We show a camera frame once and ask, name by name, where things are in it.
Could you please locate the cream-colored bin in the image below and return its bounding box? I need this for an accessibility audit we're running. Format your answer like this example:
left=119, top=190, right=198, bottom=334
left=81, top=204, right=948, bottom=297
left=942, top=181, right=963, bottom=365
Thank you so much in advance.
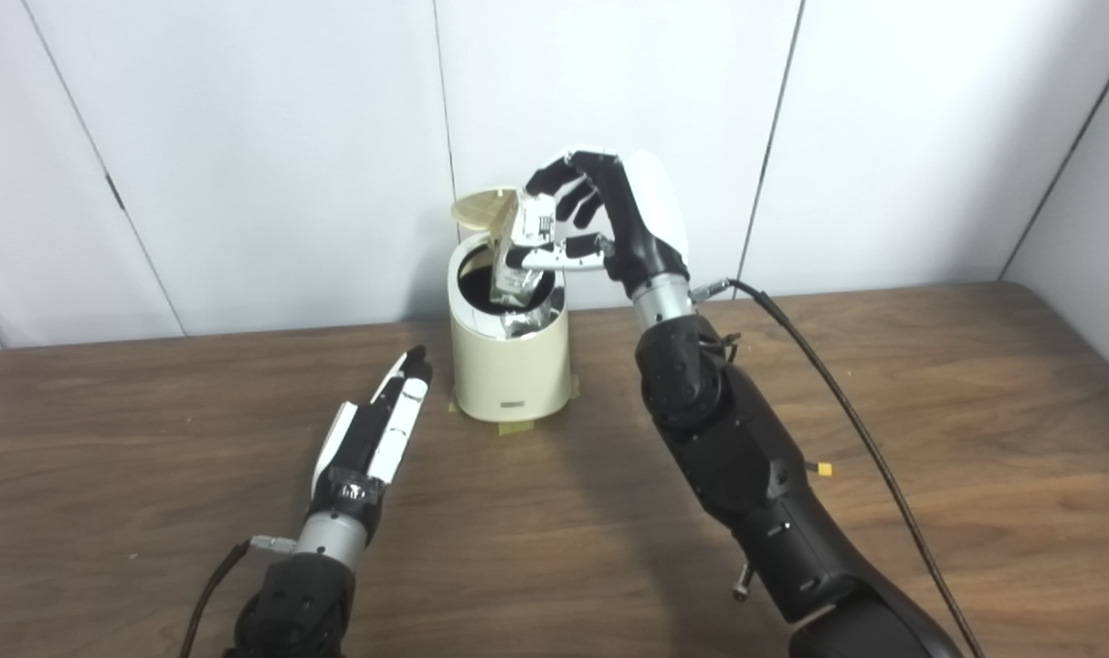
left=449, top=231, right=574, bottom=423

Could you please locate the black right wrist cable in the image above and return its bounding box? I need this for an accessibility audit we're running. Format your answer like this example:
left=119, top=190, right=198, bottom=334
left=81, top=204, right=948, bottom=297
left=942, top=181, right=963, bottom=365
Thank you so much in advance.
left=692, top=279, right=987, bottom=658

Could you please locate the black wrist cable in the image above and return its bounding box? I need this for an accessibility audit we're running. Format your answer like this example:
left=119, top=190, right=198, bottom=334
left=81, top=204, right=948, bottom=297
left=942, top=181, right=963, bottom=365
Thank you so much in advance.
left=692, top=279, right=987, bottom=658
left=178, top=536, right=297, bottom=658

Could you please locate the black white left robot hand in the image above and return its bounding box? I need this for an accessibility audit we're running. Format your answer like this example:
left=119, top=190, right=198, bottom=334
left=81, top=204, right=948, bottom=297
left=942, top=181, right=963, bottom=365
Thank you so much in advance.
left=310, top=345, right=434, bottom=540

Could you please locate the white green milk carton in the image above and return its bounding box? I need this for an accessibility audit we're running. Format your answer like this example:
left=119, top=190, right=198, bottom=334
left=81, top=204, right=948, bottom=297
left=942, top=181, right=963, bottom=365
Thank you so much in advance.
left=489, top=190, right=555, bottom=307

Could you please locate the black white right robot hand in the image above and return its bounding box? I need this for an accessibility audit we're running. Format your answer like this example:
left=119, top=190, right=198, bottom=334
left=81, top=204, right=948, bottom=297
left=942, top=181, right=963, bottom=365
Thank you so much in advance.
left=518, top=149, right=692, bottom=298

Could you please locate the round cream bin lid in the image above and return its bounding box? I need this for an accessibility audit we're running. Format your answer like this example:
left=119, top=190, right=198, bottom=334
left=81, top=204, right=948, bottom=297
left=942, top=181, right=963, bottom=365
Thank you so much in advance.
left=450, top=187, right=522, bottom=240

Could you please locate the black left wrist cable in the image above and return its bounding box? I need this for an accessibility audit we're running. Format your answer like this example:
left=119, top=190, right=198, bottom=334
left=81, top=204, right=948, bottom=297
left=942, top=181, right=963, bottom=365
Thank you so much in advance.
left=178, top=536, right=297, bottom=658

